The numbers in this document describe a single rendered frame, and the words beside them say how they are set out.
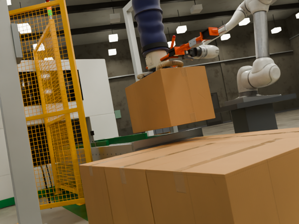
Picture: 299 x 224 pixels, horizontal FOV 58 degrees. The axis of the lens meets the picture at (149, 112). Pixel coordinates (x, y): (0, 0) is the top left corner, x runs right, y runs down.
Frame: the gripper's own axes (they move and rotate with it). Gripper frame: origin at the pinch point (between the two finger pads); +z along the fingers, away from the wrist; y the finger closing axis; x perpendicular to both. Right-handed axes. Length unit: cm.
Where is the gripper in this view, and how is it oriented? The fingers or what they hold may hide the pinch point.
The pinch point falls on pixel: (177, 51)
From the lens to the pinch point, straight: 204.4
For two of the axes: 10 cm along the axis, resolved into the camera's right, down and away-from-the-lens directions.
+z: -8.3, 1.2, -5.5
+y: 1.8, 9.8, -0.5
